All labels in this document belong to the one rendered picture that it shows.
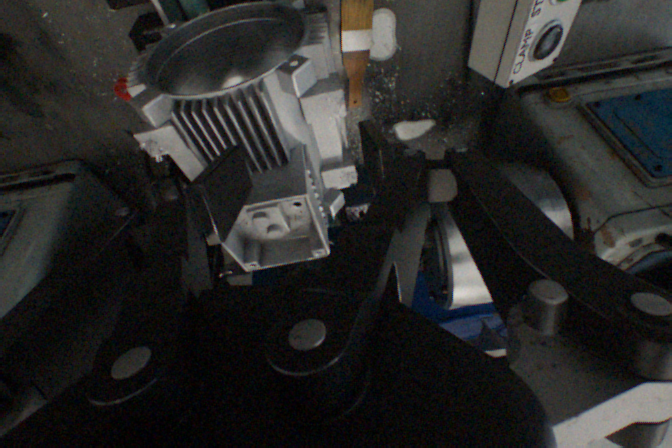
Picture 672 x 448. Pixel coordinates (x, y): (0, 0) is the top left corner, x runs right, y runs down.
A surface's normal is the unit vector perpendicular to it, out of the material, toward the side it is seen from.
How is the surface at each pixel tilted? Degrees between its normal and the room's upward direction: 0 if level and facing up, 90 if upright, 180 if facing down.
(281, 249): 90
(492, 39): 67
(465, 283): 28
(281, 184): 90
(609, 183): 90
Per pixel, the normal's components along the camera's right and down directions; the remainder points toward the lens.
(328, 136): 0.13, 0.79
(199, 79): 0.84, 0.35
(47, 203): -0.13, -0.58
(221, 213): 0.98, -0.18
